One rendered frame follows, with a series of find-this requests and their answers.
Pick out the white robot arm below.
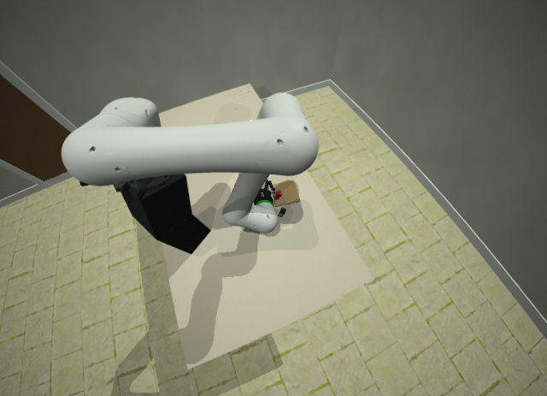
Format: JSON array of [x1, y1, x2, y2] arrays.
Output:
[[62, 92, 319, 233]]

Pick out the tan square mat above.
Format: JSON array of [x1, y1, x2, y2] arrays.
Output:
[[273, 180, 300, 206]]

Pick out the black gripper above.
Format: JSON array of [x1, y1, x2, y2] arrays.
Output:
[[257, 179, 275, 196]]

